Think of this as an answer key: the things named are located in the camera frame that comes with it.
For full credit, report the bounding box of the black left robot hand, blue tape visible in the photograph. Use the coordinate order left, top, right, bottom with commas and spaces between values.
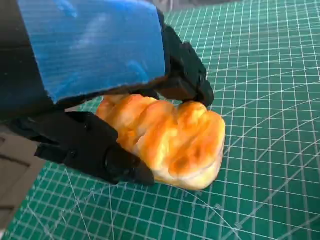
0, 0, 215, 186

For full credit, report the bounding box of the long striped toy bread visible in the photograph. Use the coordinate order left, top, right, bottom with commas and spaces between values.
95, 93, 227, 192

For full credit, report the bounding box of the green cutting mat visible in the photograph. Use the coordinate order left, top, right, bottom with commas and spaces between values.
0, 4, 320, 240

